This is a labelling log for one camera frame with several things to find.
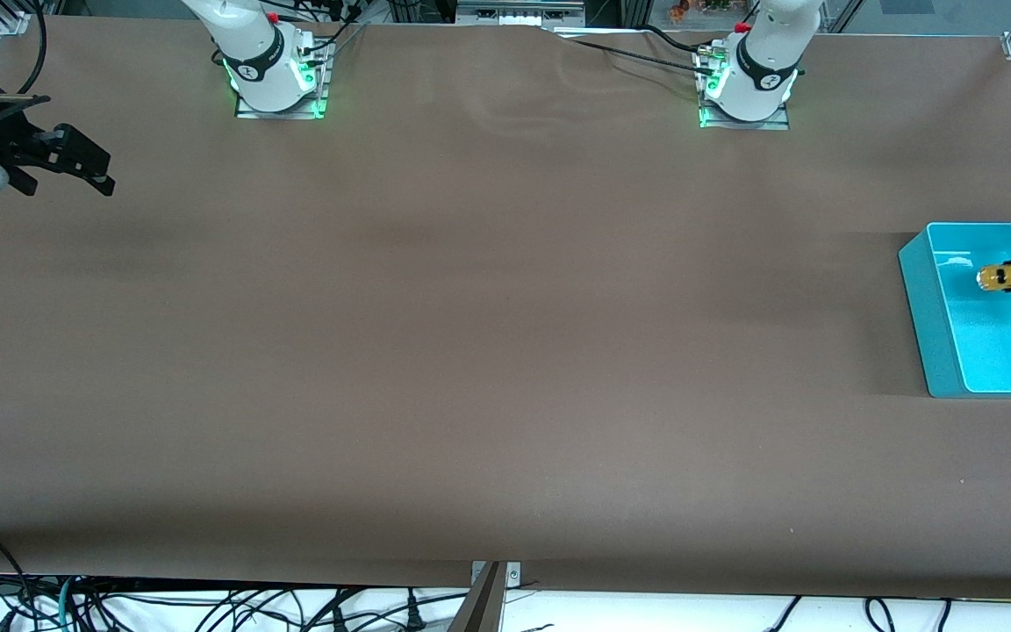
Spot turquoise plastic bin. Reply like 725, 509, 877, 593
898, 222, 1011, 399

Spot short black base cable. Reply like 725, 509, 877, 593
642, 25, 710, 57

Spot dark grey support beam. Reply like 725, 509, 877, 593
446, 562, 508, 632

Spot brown table cover sheet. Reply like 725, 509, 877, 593
0, 13, 1011, 602

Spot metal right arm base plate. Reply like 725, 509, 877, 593
234, 39, 331, 120

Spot black cable bundle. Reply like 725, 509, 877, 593
32, 579, 471, 632

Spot long black base cable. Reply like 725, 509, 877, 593
569, 38, 717, 78

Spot silver metal bracket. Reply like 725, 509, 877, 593
470, 561, 522, 588

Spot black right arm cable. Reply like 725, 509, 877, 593
16, 0, 48, 96

